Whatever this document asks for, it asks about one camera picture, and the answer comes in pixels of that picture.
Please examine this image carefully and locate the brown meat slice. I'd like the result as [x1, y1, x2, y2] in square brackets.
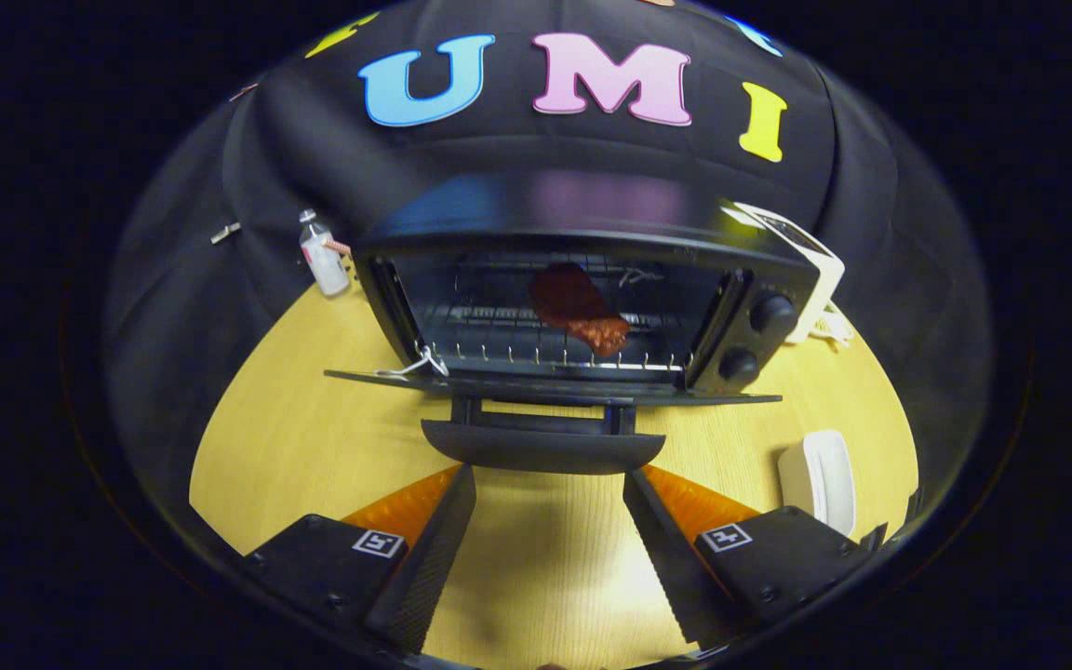
[529, 261, 632, 357]

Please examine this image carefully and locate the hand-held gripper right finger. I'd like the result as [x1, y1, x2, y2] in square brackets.
[623, 463, 877, 652]

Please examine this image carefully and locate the white divided bean dish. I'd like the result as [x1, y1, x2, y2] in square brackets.
[811, 312, 858, 350]

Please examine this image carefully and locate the white toaster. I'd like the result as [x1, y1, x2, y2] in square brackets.
[733, 201, 846, 345]

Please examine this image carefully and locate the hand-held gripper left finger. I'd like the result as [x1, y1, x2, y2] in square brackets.
[243, 463, 478, 657]

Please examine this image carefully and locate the black toaster oven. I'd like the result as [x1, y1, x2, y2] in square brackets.
[324, 170, 821, 476]

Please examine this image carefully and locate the white ribbed tray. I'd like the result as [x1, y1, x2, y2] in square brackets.
[777, 429, 858, 539]

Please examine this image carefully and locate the clear plastic bottle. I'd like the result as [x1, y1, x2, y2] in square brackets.
[299, 208, 352, 298]

